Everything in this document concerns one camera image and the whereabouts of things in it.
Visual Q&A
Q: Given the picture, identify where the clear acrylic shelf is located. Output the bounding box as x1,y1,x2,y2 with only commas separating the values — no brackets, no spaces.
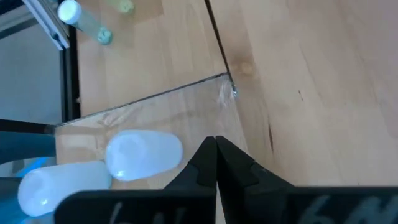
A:
52,0,252,224

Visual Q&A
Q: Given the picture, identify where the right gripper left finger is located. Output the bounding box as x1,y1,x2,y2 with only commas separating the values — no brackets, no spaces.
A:
54,136,218,224

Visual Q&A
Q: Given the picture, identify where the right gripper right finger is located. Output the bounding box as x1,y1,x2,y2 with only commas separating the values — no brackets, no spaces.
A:
216,136,398,224

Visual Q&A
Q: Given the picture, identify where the silver aluminium rail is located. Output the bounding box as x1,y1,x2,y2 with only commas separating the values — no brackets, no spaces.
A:
21,0,71,50

